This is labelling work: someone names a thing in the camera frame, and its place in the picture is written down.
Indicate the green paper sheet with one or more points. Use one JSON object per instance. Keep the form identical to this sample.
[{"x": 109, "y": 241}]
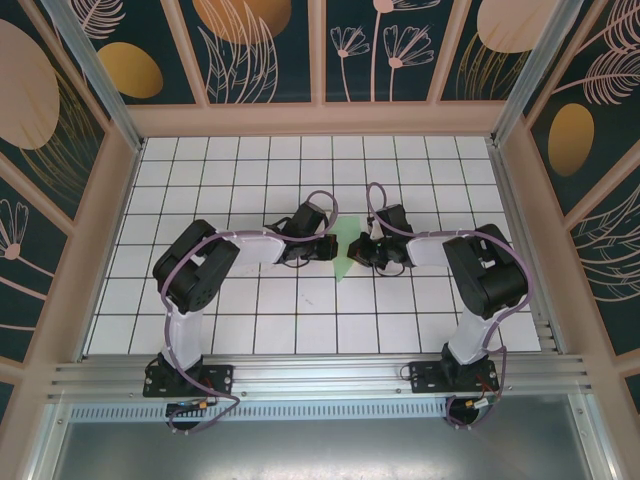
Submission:
[{"x": 345, "y": 230}]

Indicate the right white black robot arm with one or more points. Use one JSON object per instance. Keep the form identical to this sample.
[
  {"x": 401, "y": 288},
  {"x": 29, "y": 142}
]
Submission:
[{"x": 472, "y": 330}]

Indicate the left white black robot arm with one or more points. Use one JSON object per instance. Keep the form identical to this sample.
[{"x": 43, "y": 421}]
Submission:
[{"x": 182, "y": 335}]

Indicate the grey metal sheet panel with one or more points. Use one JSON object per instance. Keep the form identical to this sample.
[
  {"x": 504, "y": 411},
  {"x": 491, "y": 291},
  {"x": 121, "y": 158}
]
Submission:
[{"x": 320, "y": 450}]

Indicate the aluminium side rail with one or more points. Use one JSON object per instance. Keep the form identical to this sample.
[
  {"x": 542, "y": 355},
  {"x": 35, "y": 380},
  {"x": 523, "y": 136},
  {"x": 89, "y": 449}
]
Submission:
[{"x": 506, "y": 190}]

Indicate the long aluminium mounting rail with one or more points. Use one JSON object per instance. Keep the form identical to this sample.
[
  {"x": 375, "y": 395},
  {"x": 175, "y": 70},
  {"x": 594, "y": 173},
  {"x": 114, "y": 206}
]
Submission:
[{"x": 320, "y": 375}]

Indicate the aluminium frame post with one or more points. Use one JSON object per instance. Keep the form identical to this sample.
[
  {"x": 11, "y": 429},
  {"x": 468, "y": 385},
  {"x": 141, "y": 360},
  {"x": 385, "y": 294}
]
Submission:
[
  {"x": 537, "y": 75},
  {"x": 95, "y": 75}
]

